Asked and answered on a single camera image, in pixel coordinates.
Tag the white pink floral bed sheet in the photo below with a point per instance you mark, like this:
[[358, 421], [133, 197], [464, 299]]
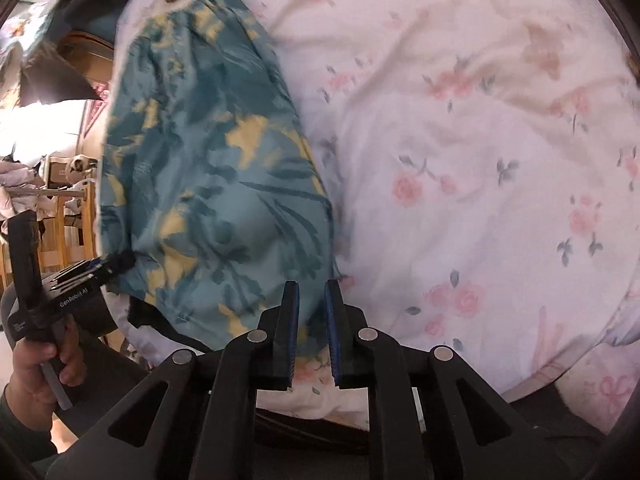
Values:
[[450, 110]]

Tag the person's left hand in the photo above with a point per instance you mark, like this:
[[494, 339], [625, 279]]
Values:
[[30, 385]]

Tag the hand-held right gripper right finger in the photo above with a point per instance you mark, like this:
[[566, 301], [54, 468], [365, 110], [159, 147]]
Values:
[[334, 340]]

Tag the teal yellow floral pants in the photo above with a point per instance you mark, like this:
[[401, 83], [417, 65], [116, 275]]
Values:
[[210, 160]]

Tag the person's left forearm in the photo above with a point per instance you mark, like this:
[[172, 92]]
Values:
[[17, 440]]

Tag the brown wooden furniture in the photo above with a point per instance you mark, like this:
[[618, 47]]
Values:
[[87, 62]]

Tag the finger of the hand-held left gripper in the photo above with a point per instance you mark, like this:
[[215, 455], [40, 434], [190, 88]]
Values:
[[117, 264]]

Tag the pile of light clothes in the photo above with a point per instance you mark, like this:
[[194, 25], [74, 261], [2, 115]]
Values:
[[15, 185]]

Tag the wooden rack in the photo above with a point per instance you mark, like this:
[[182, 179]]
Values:
[[62, 230]]

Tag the black cloth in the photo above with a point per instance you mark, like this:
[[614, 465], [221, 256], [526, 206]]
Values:
[[150, 322]]

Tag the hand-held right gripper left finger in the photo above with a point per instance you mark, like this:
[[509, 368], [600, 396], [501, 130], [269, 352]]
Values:
[[289, 340]]

